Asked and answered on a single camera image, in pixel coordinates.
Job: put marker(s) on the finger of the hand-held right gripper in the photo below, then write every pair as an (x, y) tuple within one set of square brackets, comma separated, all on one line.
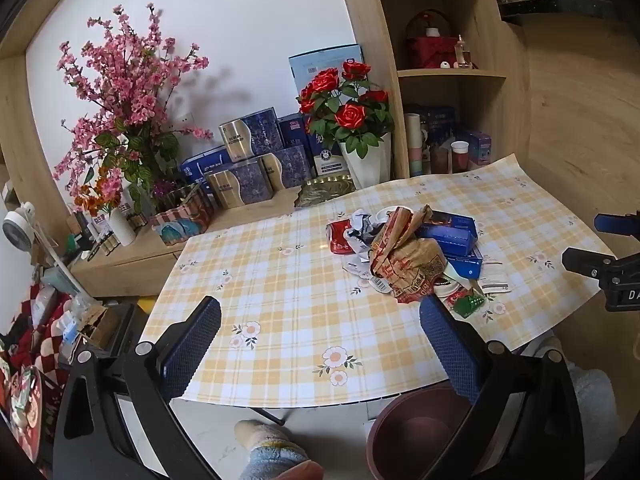
[(612, 222), (585, 260)]

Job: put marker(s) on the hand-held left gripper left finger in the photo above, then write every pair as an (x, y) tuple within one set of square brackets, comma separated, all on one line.
[(192, 345)]

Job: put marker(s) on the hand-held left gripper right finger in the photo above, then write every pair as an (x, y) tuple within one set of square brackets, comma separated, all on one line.
[(450, 355)]

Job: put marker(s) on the green foil wrapper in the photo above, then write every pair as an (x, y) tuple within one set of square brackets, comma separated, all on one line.
[(467, 306)]

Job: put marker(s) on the red white wrapper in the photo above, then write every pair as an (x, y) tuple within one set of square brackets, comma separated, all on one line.
[(450, 290)]

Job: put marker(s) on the maroon plastic bin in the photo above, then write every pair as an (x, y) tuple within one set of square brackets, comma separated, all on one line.
[(415, 435)]

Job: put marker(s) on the white paper labels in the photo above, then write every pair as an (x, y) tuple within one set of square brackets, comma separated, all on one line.
[(496, 277)]

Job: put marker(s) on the white barcode tag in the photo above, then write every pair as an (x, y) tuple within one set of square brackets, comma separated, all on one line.
[(380, 284)]

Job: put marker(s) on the brown paper bag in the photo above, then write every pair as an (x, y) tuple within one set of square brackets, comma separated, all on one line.
[(410, 260)]

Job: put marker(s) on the blue carton box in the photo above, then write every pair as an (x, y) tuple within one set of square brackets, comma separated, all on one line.
[(450, 237)]

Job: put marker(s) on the white paper slip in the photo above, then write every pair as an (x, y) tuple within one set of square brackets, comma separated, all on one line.
[(356, 267)]

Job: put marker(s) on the white paper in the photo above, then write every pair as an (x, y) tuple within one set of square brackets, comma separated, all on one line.
[(365, 225)]

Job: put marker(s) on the crushed red wrapper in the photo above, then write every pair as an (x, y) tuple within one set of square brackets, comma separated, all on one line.
[(342, 240)]

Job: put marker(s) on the yellow plaid floral tablecloth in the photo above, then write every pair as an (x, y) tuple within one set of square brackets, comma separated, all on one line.
[(280, 305)]

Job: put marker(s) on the open cardboard box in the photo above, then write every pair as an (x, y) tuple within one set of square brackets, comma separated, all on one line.
[(97, 327)]

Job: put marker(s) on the wooden sideboard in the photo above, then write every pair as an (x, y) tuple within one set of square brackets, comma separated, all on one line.
[(145, 260)]

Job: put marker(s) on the black table leg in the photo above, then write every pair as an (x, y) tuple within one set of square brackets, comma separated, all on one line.
[(270, 415)]

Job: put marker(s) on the person's fluffy grey leg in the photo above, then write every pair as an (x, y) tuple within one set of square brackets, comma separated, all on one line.
[(597, 405)]

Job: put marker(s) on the floral patterned basket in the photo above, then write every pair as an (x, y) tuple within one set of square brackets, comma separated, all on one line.
[(182, 217)]

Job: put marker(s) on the person's foot in slipper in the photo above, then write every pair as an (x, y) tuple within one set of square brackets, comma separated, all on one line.
[(275, 452)]

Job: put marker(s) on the white bottle vase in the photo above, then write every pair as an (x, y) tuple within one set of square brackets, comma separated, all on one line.
[(122, 227)]

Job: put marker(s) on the small dark bottles set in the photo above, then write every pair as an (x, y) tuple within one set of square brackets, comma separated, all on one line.
[(104, 240)]

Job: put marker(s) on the red checkered cloth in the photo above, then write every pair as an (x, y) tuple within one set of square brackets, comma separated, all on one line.
[(45, 345)]

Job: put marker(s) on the small blue purple box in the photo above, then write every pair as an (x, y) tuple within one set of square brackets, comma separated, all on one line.
[(479, 147)]

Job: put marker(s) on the red paper cup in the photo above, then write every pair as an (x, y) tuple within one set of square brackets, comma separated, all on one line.
[(459, 157)]

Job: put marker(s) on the brown jar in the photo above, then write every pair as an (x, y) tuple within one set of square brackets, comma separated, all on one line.
[(441, 160)]

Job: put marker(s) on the orange artificial flowers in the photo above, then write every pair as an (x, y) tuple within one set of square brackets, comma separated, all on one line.
[(102, 190)]

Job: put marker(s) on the flat blue tissue box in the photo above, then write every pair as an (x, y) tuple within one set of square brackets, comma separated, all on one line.
[(205, 165)]

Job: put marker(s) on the green leafy plant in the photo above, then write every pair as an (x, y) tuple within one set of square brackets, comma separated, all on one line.
[(132, 155)]

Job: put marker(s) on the dark blue shelf box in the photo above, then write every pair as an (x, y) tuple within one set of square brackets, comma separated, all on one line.
[(440, 122)]

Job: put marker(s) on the gold leaf tray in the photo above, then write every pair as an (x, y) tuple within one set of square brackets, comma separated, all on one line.
[(325, 191)]

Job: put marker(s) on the stack of pastel cups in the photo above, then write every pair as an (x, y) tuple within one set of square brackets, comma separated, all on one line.
[(414, 145)]

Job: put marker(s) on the white flower pot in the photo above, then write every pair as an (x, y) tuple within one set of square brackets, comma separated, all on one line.
[(367, 165)]

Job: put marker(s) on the white desk fan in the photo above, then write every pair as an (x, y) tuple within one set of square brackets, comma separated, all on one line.
[(17, 225)]

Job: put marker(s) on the black countertop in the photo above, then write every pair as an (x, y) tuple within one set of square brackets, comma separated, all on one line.
[(575, 10)]

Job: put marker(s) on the small glass bottle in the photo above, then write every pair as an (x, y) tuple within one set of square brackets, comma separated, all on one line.
[(461, 52)]

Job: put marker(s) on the blue white carton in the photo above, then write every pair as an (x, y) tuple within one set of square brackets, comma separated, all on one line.
[(327, 160)]

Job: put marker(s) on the red gift basket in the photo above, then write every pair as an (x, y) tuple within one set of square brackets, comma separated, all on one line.
[(430, 50)]

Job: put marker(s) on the red rose bouquet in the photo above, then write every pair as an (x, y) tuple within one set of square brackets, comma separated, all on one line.
[(345, 105)]

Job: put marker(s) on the pink blossom arrangement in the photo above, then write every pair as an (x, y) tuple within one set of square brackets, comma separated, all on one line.
[(130, 75)]

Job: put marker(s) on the wooden shelf unit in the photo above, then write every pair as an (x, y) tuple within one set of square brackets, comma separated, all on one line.
[(380, 35)]

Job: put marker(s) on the large light blue box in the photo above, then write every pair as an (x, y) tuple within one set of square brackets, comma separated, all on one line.
[(320, 62)]

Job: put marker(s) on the white wall socket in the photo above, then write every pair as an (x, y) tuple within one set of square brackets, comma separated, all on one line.
[(186, 118)]

